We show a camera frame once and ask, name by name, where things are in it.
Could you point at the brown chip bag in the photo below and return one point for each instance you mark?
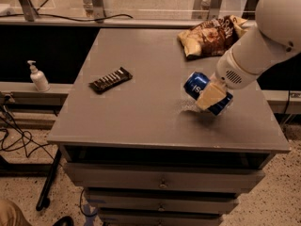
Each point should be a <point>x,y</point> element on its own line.
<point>212,38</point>

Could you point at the person's tan trouser knee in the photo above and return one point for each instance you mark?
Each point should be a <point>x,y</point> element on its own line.
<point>11,214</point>

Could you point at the black metal stand leg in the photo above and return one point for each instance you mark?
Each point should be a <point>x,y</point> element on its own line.
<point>44,201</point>

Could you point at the white pump bottle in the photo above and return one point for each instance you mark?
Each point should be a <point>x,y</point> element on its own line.
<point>38,77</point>

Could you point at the black rxbar chocolate bar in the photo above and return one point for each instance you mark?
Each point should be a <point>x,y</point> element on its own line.
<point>111,80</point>

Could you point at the blue pepsi can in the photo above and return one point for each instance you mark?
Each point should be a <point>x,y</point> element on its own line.
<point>196,83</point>

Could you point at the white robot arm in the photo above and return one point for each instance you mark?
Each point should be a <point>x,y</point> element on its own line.
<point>275,37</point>

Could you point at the grey drawer cabinet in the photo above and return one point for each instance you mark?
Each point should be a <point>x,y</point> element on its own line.
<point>143,152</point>

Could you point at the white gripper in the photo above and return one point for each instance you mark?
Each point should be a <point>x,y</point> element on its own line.
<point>228,72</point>

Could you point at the black shoe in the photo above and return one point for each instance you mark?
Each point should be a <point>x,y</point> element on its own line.
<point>65,221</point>

